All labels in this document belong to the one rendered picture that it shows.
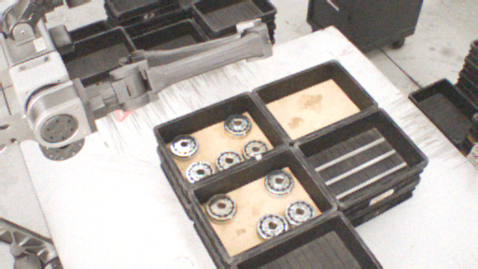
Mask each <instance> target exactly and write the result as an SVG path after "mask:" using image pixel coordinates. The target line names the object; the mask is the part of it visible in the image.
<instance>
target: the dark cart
mask: <svg viewBox="0 0 478 269"><path fill-rule="evenodd" d="M423 1H424V0H309V1H308V7H307V19H306V22H308V23H309V25H310V26H311V27H313V28H311V29H312V30H313V31H312V32H311V33H313V32H317V31H319V30H321V29H323V28H325V29H326V28H328V27H330V26H332V25H333V26H335V27H336V28H337V30H339V31H340V32H341V33H342V35H344V36H345V37H346V39H347V40H349V41H350V42H351V43H352V44H353V45H355V46H356V48H357V49H358V50H360V52H361V53H362V54H365V53H366V52H369V51H373V50H376V49H380V48H382V47H383V46H385V45H389V44H390V43H393V44H392V46H394V47H395V48H396V49H398V48H399V47H401V46H402V44H404V40H405V37H407V36H410V35H413V34H414V33H415V27H416V26H417V21H418V19H419V14H420V12H421V7H422V6H423Z"/></svg>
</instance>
